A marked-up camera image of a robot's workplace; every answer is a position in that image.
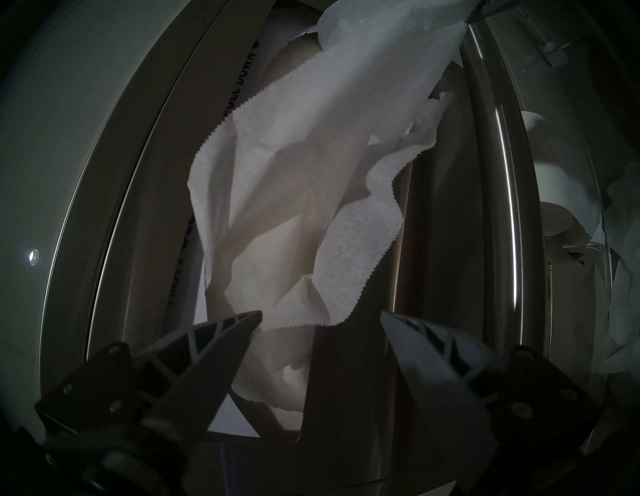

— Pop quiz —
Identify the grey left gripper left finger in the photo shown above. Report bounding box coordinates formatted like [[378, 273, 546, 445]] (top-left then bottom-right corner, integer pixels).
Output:
[[34, 310, 264, 453]]

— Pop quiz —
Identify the white paper seat cover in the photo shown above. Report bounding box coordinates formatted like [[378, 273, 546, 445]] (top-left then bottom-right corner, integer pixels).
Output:
[[187, 0, 471, 417]]

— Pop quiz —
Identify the large toilet paper roll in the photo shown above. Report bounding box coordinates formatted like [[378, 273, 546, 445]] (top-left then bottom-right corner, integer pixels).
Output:
[[519, 110, 602, 237]]

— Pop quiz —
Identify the pile of paper seat covers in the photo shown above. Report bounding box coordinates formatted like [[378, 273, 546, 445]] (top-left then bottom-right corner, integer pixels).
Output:
[[594, 159, 640, 377]]

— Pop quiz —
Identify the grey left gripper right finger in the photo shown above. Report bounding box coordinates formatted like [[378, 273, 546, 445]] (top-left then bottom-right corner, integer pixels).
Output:
[[380, 310, 603, 483]]

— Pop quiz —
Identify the long steel grab bar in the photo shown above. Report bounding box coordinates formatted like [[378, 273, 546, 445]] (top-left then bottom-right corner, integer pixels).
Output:
[[459, 19, 547, 363]]

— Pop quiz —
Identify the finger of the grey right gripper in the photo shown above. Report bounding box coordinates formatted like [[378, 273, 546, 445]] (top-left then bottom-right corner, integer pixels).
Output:
[[466, 0, 522, 24]]

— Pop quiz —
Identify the stainless steel wall dispenser panel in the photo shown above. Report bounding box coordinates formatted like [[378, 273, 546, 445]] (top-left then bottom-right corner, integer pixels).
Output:
[[39, 0, 618, 496]]

